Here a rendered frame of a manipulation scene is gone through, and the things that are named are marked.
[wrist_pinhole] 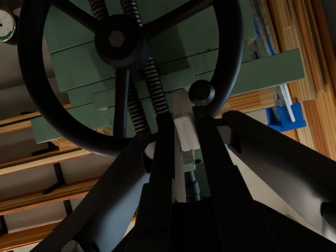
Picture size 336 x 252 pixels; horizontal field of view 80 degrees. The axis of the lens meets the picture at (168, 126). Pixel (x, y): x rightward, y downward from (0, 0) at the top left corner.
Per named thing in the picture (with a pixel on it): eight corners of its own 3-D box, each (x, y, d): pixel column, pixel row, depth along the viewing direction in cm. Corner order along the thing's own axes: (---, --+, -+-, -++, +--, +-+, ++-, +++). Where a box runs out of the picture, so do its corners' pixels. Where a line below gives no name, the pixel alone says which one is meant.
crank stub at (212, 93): (182, 95, 18) (198, 72, 18) (185, 99, 24) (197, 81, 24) (205, 111, 18) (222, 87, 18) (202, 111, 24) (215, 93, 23)
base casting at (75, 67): (250, -10, 39) (260, 37, 40) (216, 61, 96) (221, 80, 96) (46, 54, 45) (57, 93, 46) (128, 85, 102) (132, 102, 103)
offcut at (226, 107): (228, 97, 42) (232, 115, 43) (227, 97, 45) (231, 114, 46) (210, 101, 43) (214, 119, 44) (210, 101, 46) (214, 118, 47)
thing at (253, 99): (259, 90, 55) (262, 105, 55) (256, 91, 57) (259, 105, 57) (56, 139, 64) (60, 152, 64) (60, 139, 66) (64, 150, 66)
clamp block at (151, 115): (186, 86, 33) (199, 140, 33) (188, 93, 46) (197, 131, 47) (103, 108, 35) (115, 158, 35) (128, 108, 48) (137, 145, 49)
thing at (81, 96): (247, 40, 40) (251, 60, 40) (229, 64, 61) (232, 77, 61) (66, 90, 46) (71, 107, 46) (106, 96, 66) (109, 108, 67)
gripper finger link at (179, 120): (192, 150, 16) (182, 152, 16) (186, 117, 22) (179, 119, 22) (183, 115, 14) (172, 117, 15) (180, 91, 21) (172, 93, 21)
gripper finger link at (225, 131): (197, 132, 13) (244, 121, 13) (191, 107, 18) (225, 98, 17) (202, 151, 14) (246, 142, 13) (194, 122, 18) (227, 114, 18)
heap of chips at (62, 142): (76, 134, 48) (79, 145, 48) (100, 129, 60) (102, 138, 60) (44, 141, 49) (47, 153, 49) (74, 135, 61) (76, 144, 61)
